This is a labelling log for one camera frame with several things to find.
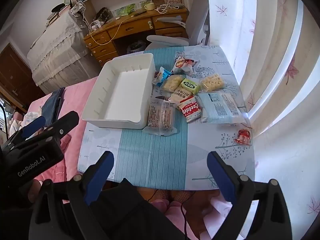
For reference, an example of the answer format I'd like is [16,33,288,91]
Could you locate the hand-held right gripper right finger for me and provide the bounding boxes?
[207,151,293,240]

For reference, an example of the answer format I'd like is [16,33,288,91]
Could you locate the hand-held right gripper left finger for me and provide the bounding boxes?
[29,151,115,240]

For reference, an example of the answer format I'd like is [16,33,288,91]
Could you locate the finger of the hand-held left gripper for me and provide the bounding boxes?
[7,116,47,146]
[37,111,80,143]

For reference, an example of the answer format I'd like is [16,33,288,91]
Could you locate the white plastic storage bin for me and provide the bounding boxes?
[82,53,155,130]

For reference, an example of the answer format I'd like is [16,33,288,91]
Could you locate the yellow puffed snack packet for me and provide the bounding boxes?
[160,74,185,92]
[199,73,225,92]

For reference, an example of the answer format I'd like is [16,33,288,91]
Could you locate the clear red print bun bag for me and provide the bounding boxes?
[172,52,200,77]

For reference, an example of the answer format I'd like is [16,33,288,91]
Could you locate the person's left hand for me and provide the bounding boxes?
[26,179,44,200]

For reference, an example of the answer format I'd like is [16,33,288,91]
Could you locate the floral quilt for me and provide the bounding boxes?
[7,111,40,135]

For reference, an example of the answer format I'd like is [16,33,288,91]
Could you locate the blue denim bag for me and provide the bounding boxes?
[41,87,66,128]

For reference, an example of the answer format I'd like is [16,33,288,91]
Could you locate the pink blanket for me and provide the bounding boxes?
[25,76,100,205]

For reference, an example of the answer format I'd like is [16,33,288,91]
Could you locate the small red candy packet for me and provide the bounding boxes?
[234,129,252,146]

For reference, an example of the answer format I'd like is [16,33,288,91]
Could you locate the brown wooden door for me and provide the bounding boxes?
[0,42,39,108]

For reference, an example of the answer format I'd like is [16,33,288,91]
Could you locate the leaf print tablecloth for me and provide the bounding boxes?
[77,45,255,192]

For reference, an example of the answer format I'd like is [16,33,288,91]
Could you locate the large light blue packet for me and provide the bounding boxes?
[197,92,247,125]

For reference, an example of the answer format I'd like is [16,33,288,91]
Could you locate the white lace cloth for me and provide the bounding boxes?
[26,11,100,94]

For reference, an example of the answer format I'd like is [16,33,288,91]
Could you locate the red white cookie packet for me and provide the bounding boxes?
[177,96,202,123]

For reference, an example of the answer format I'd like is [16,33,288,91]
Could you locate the clear wafer packet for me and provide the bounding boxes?
[142,99,177,137]

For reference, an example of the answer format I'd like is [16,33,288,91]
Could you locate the white black print snack packet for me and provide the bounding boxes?
[168,87,194,104]

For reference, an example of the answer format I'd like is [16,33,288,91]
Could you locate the green snack packet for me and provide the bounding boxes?
[180,78,202,94]

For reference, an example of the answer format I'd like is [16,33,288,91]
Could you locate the black trash bin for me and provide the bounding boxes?
[126,41,147,54]

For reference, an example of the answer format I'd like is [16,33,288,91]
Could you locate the blue white snack packet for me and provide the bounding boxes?
[152,67,172,85]

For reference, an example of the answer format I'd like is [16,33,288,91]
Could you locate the black patterned bag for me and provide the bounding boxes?
[94,7,112,22]

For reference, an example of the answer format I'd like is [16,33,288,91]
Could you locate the wooden desk with drawers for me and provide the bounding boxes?
[83,6,189,67]

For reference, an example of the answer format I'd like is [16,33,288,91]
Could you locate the green picture cards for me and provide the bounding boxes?
[112,4,137,17]

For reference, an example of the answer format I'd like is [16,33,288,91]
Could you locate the white leaf print curtain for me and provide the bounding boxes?
[206,0,320,240]

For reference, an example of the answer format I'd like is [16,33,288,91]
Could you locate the grey office chair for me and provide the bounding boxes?
[145,0,210,52]

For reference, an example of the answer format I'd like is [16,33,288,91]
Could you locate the thin black cable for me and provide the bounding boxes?
[147,189,198,240]

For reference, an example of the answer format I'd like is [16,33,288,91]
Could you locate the yellow cable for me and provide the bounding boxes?
[90,15,135,46]

